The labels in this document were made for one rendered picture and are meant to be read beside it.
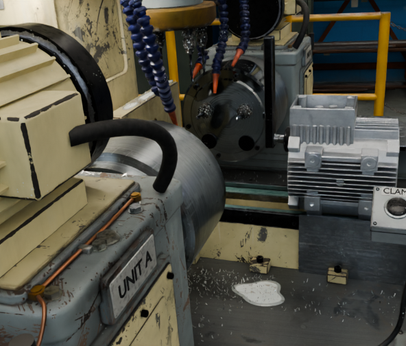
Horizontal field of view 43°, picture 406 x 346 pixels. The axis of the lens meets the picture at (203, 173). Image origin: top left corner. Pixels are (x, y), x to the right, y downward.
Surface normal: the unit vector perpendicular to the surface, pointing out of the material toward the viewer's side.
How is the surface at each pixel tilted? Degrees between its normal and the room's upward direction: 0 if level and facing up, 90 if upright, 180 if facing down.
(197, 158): 51
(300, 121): 90
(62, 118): 90
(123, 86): 90
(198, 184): 66
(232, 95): 90
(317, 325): 0
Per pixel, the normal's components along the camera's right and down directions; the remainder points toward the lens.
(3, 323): -0.32, 0.39
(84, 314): 0.94, 0.07
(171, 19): 0.09, 0.38
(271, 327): -0.07, -0.92
